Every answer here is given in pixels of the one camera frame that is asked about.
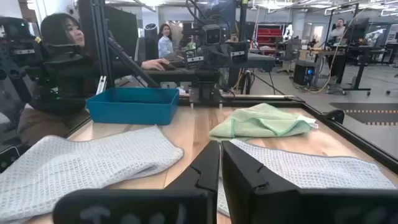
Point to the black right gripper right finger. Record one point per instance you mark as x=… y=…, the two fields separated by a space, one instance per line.
x=239 y=180

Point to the grey waffle microfiber towel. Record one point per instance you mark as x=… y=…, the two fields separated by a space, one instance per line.
x=77 y=165
x=311 y=171

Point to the dark grey desk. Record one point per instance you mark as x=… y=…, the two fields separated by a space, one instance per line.
x=186 y=74

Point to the person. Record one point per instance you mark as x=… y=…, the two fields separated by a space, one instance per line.
x=62 y=77
x=337 y=31
x=164 y=45

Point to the black rig upright post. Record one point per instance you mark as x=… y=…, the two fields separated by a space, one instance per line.
x=93 y=46

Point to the black tower fan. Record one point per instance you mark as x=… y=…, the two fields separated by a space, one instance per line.
x=151 y=40

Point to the black computer mouse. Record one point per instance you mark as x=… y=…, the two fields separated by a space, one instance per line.
x=169 y=67

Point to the black standing desk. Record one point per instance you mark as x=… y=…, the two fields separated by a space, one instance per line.
x=362 y=71

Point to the black computer tower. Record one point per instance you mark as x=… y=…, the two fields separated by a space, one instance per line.
x=303 y=73

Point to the black diagonal rig strut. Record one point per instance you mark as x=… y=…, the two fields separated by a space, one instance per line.
x=133 y=63

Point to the light green microfiber towel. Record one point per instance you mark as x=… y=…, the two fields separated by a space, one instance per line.
x=261 y=123

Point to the teal plastic bin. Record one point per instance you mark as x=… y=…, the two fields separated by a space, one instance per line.
x=133 y=109

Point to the black metal table frame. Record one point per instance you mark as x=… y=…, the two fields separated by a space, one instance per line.
x=357 y=139

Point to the red storage shelf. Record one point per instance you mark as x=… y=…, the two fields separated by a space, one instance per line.
x=269 y=34

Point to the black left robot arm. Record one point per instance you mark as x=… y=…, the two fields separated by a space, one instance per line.
x=238 y=59

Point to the black computer monitor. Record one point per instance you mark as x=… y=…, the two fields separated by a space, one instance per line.
x=122 y=31

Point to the black robot equipment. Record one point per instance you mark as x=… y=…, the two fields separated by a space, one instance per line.
x=15 y=62

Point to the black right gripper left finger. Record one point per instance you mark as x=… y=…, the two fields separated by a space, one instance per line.
x=205 y=174

